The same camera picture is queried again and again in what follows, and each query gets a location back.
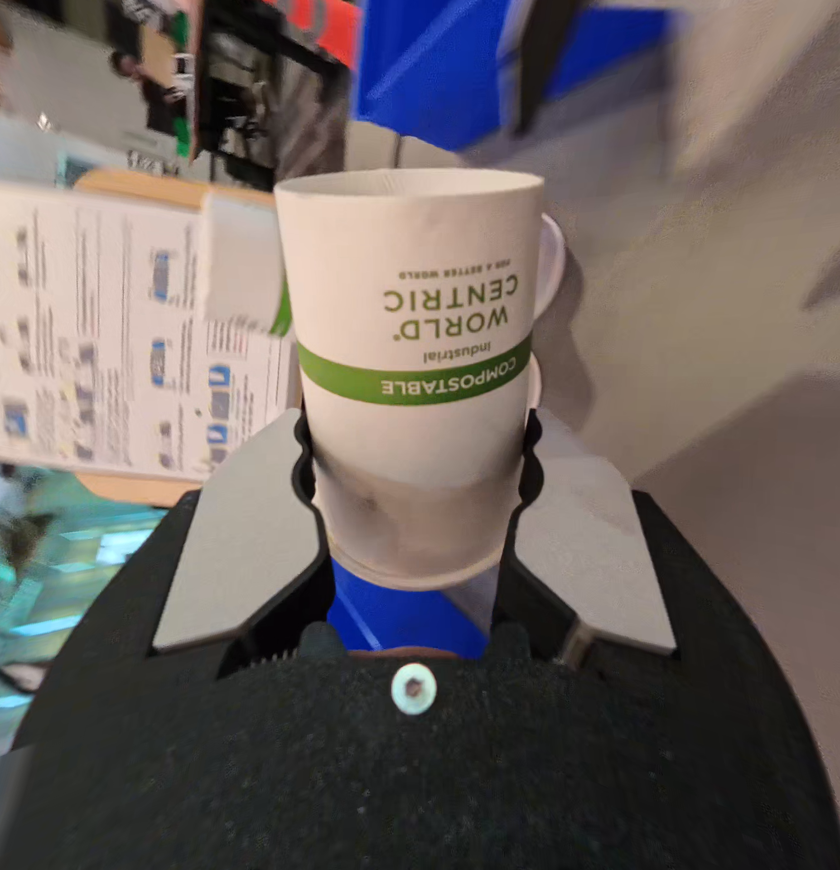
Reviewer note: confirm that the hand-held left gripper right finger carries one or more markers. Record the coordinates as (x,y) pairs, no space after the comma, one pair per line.
(583,544)

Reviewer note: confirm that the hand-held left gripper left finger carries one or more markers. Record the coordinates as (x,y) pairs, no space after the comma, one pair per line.
(243,544)

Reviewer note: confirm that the blue plastic bin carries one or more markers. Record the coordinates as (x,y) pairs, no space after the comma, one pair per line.
(427,68)
(379,612)

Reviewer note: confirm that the printed instruction sheet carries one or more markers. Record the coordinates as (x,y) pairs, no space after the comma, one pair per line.
(87,306)

